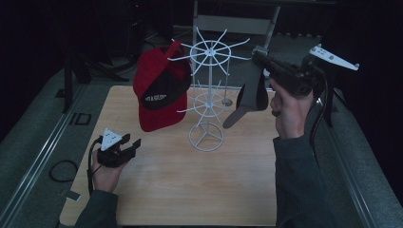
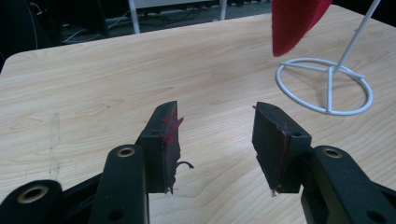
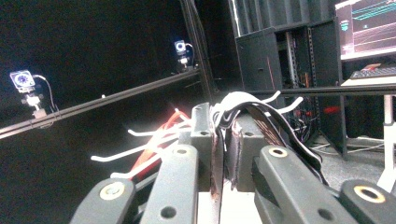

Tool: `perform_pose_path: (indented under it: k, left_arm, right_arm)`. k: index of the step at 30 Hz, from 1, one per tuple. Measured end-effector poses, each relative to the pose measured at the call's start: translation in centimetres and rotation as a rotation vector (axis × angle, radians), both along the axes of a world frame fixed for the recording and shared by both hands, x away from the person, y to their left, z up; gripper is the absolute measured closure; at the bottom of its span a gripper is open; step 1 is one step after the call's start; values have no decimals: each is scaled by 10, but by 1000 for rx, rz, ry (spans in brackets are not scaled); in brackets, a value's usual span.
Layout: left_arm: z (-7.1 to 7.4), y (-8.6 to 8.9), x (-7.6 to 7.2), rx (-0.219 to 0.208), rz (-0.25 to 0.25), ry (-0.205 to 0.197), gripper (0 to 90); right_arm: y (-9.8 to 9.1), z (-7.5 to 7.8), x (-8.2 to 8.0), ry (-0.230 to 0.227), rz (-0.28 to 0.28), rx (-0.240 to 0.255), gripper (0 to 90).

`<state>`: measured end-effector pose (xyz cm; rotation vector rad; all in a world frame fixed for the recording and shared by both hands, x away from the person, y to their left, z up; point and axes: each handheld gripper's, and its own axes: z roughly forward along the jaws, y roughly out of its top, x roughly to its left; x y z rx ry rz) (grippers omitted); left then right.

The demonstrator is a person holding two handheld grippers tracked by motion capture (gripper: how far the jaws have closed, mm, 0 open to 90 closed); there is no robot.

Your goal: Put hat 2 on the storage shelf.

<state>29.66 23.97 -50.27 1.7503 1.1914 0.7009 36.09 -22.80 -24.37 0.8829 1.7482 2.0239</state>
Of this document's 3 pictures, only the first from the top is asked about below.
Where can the red and black cap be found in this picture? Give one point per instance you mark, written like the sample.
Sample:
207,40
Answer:
160,91

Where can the black metal stand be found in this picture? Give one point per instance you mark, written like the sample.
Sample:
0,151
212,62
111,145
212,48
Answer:
71,79

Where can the grey metal frame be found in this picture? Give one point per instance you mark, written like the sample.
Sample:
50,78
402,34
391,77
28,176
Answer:
234,23

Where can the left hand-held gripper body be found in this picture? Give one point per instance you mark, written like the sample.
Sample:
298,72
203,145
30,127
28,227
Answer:
111,148

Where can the black rectangular bracket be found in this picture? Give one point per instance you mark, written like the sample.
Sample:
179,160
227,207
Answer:
73,118

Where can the aluminium rail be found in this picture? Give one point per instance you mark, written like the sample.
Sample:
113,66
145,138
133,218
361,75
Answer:
351,177
38,158

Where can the dark grey cap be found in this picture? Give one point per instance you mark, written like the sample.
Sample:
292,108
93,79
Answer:
252,91

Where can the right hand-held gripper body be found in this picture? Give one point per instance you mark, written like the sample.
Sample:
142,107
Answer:
297,74

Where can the person's left hand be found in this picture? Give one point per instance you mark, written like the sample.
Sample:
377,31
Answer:
106,177

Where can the person's right hand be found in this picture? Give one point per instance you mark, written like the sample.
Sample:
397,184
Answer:
291,110

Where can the small grey tape piece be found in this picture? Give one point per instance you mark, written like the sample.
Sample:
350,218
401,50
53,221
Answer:
73,196

